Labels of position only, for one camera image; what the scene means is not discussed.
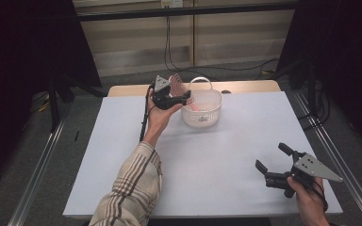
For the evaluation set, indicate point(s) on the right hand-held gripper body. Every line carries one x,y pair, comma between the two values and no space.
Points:
311,168

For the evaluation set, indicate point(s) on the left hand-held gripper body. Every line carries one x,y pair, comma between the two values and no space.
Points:
162,97

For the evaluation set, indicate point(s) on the pink hairbrush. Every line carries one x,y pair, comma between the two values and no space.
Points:
177,84

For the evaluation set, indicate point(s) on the white plastic basket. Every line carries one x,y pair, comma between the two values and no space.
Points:
205,116

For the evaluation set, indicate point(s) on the person's left hand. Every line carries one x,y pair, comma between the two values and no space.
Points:
158,122

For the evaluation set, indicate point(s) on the person's right hand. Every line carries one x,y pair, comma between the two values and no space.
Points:
311,201

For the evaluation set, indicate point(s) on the small dark round object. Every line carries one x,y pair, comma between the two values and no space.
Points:
226,92

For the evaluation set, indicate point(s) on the white table mat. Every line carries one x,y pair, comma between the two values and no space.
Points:
217,172

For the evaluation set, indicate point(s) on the black metal stand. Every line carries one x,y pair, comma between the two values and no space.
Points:
311,84
54,106

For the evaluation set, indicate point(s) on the black horizontal bar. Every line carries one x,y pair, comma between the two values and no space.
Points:
185,12

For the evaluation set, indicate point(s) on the small black floor item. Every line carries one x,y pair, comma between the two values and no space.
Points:
76,135

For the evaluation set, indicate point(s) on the black curtain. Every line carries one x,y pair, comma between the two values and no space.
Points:
19,78
348,62

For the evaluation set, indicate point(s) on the metal floor rail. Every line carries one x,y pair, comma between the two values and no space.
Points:
336,150
41,163

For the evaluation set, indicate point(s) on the white wall outlet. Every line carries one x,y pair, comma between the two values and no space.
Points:
171,3

